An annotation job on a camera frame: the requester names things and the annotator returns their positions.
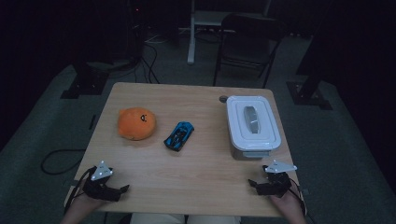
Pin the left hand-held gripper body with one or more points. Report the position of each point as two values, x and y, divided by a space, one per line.
101 188

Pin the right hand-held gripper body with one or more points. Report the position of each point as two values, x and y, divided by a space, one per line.
275 185

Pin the clear plastic storage box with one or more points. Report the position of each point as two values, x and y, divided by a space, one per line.
236 154

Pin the orange plush toy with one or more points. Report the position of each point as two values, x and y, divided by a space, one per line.
135 124

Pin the blue toy car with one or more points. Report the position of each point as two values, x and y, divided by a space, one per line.
179 136

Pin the person's right hand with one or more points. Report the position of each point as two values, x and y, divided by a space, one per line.
289 203

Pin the person's left hand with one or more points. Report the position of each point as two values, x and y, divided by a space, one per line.
84 205

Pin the small black stick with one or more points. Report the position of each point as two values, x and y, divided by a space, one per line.
92 122

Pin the round table grommet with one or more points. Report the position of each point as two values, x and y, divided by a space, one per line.
223 99

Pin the black stand with base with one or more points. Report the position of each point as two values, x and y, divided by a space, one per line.
308 90
85 82

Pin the black folding chair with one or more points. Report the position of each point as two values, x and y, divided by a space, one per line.
246 46

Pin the white desk frame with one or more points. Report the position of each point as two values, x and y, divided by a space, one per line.
191 37

